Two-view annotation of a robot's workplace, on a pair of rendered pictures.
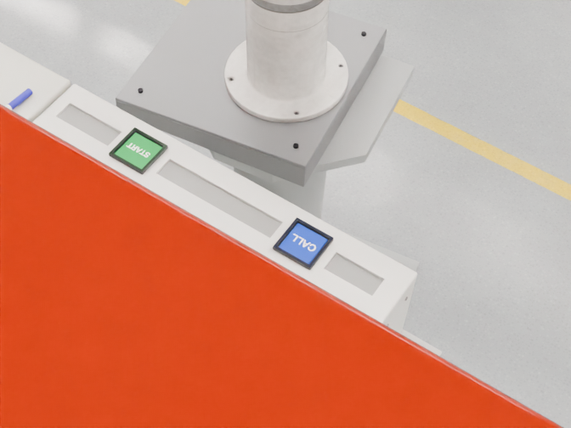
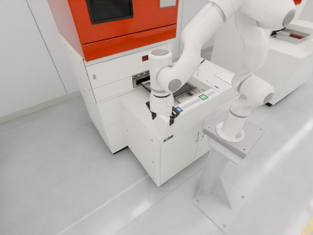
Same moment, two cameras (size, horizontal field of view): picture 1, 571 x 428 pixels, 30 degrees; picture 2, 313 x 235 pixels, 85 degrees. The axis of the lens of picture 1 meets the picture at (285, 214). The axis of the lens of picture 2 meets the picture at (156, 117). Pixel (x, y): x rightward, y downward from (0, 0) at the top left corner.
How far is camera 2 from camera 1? 139 cm
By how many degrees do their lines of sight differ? 68
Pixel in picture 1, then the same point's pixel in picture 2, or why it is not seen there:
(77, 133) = (208, 92)
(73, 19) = (305, 174)
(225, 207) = (188, 104)
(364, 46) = (239, 148)
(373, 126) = (217, 148)
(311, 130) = (213, 131)
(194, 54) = not seen: hidden behind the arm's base
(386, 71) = (235, 157)
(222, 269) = not seen: outside the picture
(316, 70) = (225, 128)
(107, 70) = (288, 177)
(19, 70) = (224, 88)
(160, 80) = not seen: hidden behind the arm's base
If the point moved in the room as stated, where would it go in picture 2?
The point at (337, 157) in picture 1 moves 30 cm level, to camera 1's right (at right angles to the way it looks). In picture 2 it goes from (209, 139) to (198, 176)
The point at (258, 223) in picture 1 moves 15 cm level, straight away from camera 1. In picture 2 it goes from (184, 107) to (205, 112)
